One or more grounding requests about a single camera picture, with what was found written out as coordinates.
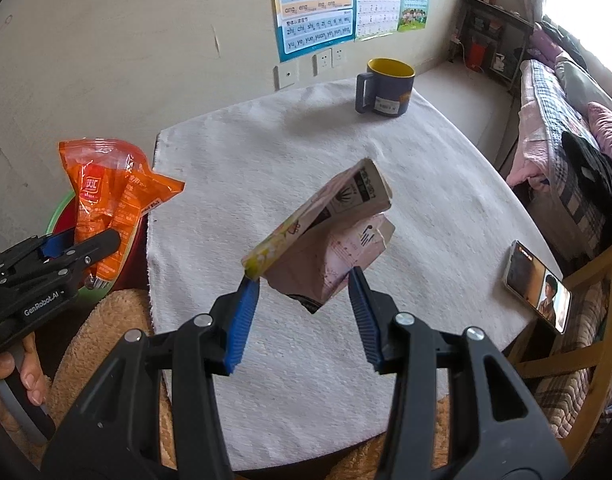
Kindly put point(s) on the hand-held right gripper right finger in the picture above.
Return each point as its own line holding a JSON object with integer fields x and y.
{"x": 366, "y": 320}

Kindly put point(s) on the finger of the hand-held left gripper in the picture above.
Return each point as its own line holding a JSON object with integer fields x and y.
{"x": 56, "y": 243}
{"x": 98, "y": 246}

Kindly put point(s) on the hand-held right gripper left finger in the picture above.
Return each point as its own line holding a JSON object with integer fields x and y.
{"x": 241, "y": 325}

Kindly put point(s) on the red basin green rim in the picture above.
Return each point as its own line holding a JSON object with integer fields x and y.
{"x": 58, "y": 215}

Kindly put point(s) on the orange snack bag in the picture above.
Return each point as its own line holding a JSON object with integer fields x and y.
{"x": 111, "y": 195}

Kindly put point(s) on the pink paper carton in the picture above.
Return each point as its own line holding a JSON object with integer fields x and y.
{"x": 331, "y": 250}

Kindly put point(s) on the person's left hand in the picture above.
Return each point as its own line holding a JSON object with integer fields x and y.
{"x": 33, "y": 375}

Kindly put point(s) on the smartphone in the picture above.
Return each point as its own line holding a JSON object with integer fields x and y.
{"x": 530, "y": 280}

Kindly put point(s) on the white table cloth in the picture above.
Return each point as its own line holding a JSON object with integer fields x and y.
{"x": 286, "y": 150}

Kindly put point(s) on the plaid seat cushion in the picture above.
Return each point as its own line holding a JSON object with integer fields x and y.
{"x": 580, "y": 350}

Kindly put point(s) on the blue mug yellow inside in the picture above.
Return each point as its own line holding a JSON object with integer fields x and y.
{"x": 390, "y": 90}

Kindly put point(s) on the wooden chair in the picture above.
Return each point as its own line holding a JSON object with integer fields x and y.
{"x": 600, "y": 320}

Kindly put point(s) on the black clothing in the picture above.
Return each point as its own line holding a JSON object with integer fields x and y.
{"x": 590, "y": 170}

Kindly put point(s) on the bed with plaid sheet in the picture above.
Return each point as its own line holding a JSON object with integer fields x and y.
{"x": 550, "y": 110}

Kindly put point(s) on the red container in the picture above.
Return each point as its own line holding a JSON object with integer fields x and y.
{"x": 477, "y": 55}

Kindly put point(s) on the pink quilt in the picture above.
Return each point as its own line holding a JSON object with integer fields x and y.
{"x": 608, "y": 130}

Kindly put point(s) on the white pillow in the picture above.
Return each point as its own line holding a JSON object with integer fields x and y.
{"x": 580, "y": 85}

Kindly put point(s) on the purple blanket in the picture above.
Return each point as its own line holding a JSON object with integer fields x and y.
{"x": 548, "y": 42}

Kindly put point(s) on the dark shelf table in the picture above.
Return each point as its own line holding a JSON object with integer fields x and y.
{"x": 490, "y": 10}

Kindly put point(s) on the window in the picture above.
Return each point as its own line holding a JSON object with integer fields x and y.
{"x": 590, "y": 5}

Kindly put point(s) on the white blank wall plate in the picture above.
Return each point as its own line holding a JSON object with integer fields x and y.
{"x": 286, "y": 77}

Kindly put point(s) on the white wall socket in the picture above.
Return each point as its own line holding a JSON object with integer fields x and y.
{"x": 322, "y": 63}
{"x": 339, "y": 56}

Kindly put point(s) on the blue letter wall poster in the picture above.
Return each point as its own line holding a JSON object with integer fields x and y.
{"x": 316, "y": 5}

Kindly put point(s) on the white chart wall poster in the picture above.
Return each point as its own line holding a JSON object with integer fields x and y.
{"x": 378, "y": 0}

